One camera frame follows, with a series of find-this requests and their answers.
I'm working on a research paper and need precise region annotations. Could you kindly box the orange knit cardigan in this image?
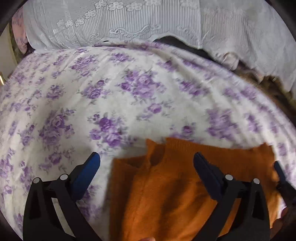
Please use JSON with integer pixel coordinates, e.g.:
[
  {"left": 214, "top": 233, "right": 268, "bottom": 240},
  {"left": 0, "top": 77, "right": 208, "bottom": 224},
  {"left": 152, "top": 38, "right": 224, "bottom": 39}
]
[{"left": 109, "top": 137, "right": 288, "bottom": 241}]

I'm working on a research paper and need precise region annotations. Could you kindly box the folded brown woven mat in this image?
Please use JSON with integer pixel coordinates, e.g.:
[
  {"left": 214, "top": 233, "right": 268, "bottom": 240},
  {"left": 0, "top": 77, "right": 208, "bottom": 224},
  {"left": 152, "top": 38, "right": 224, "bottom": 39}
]
[{"left": 233, "top": 60, "right": 296, "bottom": 103}]

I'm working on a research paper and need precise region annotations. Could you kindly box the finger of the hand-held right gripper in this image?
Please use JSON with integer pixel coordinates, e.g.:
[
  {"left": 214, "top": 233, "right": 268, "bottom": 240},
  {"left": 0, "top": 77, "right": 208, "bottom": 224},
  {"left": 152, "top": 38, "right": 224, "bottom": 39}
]
[{"left": 274, "top": 161, "right": 290, "bottom": 197}]

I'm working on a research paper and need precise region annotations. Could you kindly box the purple floral bedsheet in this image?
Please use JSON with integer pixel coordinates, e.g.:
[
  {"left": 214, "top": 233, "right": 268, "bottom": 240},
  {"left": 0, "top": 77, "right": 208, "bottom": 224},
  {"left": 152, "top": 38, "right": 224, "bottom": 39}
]
[{"left": 0, "top": 39, "right": 296, "bottom": 241}]

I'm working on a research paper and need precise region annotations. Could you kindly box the white lace cover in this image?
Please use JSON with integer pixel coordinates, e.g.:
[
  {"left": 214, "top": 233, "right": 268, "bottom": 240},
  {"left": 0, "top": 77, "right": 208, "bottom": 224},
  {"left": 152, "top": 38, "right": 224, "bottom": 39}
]
[{"left": 23, "top": 0, "right": 296, "bottom": 93}]

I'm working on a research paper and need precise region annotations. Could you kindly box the pink floral cloth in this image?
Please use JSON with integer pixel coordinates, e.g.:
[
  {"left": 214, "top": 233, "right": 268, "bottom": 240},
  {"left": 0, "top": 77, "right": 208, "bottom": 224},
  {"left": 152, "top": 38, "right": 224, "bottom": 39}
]
[{"left": 11, "top": 9, "right": 30, "bottom": 54}]

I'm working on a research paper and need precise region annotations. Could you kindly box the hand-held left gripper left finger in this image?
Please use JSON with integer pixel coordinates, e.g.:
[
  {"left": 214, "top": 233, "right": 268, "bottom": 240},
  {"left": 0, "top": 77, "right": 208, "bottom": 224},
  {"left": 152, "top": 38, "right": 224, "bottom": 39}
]
[{"left": 23, "top": 152, "right": 101, "bottom": 241}]

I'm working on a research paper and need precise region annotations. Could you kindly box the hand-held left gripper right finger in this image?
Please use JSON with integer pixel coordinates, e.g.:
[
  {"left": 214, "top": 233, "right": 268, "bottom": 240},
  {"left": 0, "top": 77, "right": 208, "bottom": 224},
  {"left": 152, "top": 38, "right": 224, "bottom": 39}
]
[{"left": 194, "top": 152, "right": 271, "bottom": 241}]

